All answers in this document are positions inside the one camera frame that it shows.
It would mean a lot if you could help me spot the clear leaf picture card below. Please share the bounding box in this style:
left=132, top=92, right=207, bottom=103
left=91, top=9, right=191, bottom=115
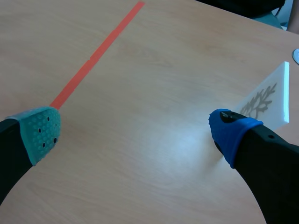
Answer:
left=233, top=61, right=290, bottom=130

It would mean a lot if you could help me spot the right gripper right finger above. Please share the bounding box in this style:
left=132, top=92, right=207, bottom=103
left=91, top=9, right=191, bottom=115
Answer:
left=208, top=108, right=299, bottom=224

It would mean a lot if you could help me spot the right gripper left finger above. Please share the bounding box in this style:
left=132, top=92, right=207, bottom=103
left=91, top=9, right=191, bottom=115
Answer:
left=0, top=106, right=61, bottom=206

